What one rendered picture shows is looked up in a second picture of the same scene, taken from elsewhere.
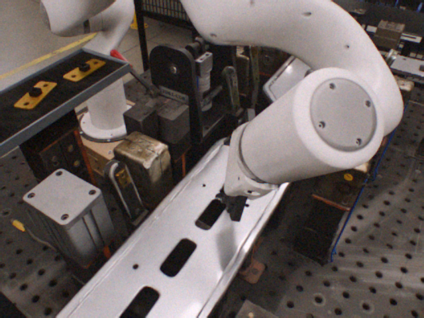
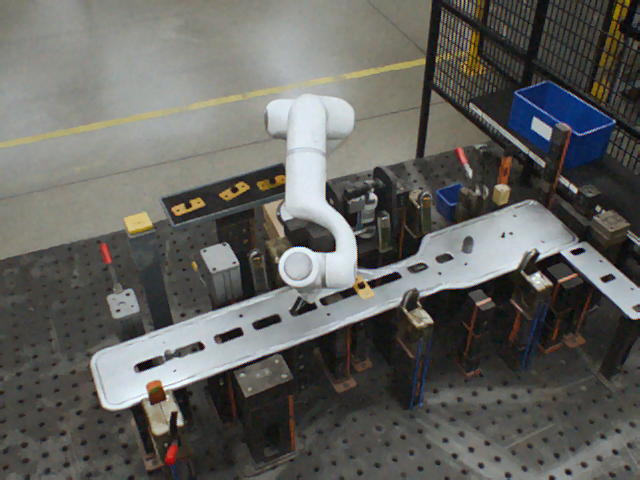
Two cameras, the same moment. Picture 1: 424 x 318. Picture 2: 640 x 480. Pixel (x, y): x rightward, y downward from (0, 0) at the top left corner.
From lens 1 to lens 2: 1.23 m
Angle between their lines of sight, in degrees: 24
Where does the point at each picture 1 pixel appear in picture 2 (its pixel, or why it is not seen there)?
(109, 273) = (225, 312)
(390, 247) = (479, 430)
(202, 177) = not seen: hidden behind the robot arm
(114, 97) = not seen: hidden behind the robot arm
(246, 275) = (337, 384)
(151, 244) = (257, 308)
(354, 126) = (299, 271)
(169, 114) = (316, 232)
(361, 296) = (414, 445)
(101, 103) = not seen: hidden behind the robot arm
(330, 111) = (292, 263)
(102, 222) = (234, 282)
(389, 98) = (339, 269)
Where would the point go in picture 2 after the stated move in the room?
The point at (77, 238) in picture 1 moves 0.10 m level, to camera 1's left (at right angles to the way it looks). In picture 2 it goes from (216, 284) to (186, 269)
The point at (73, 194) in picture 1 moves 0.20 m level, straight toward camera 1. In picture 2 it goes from (224, 259) to (215, 318)
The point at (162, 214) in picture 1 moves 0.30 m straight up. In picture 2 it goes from (274, 296) to (268, 208)
